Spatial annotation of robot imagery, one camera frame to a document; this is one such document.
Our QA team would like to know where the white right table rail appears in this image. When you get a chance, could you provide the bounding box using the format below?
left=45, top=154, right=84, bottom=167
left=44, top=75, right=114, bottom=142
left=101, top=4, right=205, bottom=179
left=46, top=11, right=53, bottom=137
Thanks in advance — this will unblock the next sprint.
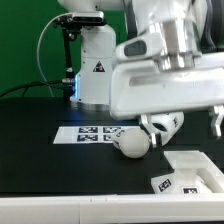
left=198, top=158, right=224, bottom=193

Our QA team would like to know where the marker tag sheet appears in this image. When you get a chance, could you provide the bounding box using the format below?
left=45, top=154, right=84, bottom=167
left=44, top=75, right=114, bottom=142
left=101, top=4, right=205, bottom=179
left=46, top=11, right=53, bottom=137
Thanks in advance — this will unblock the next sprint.
left=53, top=126, right=129, bottom=144

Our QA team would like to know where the white lamp bulb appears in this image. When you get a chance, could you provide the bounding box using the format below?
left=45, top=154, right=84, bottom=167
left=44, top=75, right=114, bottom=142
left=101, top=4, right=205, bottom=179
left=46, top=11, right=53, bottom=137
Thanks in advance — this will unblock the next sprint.
left=112, top=128, right=150, bottom=159

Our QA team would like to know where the white lamp hood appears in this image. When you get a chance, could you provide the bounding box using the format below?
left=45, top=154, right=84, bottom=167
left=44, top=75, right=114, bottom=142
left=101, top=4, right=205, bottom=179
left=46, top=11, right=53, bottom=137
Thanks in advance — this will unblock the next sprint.
left=148, top=112, right=184, bottom=146

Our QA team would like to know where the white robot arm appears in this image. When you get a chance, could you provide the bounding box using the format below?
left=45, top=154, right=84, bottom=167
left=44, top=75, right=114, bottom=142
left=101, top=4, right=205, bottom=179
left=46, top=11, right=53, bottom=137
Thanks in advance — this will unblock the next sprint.
left=58, top=0, right=224, bottom=145

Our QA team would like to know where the white lamp base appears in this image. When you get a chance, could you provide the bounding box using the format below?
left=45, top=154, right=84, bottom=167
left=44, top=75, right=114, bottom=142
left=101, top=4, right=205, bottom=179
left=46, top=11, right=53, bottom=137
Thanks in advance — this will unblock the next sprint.
left=151, top=151, right=213, bottom=194

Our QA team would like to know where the grey cable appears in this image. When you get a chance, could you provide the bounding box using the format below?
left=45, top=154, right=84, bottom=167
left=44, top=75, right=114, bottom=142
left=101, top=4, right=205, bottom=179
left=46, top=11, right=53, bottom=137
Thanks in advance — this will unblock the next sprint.
left=36, top=12, right=73, bottom=98

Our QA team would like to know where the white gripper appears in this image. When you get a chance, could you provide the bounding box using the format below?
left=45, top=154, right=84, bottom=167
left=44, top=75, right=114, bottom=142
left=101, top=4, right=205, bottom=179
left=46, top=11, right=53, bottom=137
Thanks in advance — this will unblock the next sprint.
left=109, top=54, right=224, bottom=153

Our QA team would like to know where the black camera stand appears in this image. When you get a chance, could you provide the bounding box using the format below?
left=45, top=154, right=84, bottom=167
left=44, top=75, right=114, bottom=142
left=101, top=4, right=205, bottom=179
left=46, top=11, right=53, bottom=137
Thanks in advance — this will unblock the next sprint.
left=52, top=11, right=108, bottom=98

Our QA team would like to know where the black cable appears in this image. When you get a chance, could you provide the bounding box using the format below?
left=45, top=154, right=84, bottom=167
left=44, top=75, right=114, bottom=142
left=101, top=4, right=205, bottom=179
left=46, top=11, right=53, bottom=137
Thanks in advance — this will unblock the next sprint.
left=0, top=79, right=68, bottom=100

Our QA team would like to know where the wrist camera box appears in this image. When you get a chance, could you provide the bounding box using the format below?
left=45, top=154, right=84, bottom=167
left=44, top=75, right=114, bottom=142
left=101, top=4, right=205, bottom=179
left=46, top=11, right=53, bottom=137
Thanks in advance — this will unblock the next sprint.
left=114, top=32, right=164, bottom=63

